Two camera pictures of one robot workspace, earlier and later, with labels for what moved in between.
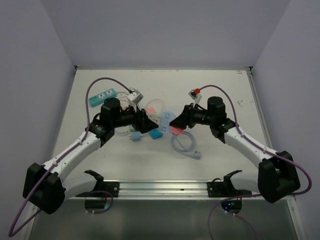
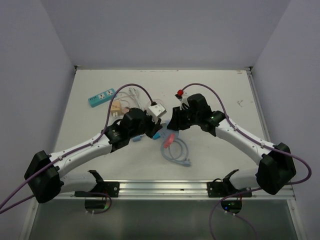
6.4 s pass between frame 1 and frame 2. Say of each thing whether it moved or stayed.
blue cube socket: stayed
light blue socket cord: moved
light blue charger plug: stayed
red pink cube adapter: moved
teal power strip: stayed
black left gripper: moved
